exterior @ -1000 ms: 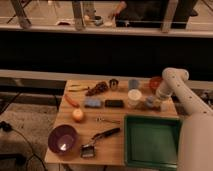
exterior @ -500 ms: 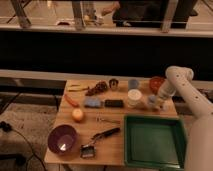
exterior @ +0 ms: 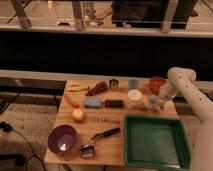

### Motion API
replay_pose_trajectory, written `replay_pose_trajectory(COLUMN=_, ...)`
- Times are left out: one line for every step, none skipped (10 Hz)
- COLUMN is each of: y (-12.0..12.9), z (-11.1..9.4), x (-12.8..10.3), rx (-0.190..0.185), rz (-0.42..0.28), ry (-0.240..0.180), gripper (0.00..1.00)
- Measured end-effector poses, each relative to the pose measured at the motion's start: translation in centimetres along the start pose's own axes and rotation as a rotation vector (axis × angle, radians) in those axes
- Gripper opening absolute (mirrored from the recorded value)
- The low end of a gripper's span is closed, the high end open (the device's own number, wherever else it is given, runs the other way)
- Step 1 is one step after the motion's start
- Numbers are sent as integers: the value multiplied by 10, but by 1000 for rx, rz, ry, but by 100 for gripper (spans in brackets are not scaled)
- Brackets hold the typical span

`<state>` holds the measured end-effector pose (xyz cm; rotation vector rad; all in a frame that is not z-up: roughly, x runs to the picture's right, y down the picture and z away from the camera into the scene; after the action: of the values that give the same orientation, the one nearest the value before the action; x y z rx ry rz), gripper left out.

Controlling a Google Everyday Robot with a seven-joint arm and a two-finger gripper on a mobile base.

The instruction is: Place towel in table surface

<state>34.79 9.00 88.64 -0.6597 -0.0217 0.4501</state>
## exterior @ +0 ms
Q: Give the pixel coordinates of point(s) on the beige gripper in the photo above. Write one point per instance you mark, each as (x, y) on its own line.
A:
(160, 103)

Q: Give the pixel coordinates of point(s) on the blue grey towel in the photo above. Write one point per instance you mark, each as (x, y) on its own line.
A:
(152, 100)

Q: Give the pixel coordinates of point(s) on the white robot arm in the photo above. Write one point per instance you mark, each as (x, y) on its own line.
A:
(181, 80)

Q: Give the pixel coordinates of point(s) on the red bowl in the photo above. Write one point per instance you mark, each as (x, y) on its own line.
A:
(155, 84)

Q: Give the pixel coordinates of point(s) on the white lidded container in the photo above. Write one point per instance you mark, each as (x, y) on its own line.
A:
(135, 99)

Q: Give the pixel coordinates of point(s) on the blue grey cup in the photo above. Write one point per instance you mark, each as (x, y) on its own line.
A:
(133, 84)

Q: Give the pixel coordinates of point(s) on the green plastic tray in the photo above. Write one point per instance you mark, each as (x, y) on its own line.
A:
(155, 143)

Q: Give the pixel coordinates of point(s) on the metal cup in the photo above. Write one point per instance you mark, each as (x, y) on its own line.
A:
(113, 84)

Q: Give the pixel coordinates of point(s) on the black rectangular block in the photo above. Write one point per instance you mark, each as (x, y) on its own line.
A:
(114, 103)

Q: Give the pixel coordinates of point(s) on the brown grape bunch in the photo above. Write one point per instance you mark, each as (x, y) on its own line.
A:
(97, 89)

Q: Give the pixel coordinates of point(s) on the blue sponge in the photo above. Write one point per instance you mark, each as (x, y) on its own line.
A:
(92, 103)

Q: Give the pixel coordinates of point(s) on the orange fruit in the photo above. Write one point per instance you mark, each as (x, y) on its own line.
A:
(77, 115)

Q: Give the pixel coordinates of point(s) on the person in background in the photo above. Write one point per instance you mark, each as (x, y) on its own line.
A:
(148, 13)

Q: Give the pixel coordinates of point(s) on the purple bowl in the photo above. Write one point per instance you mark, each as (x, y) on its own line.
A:
(62, 139)

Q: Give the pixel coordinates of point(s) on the yellow handled pliers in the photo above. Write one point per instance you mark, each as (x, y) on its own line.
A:
(77, 88)

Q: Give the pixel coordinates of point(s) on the black handled brush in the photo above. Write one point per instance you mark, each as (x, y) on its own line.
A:
(88, 150)

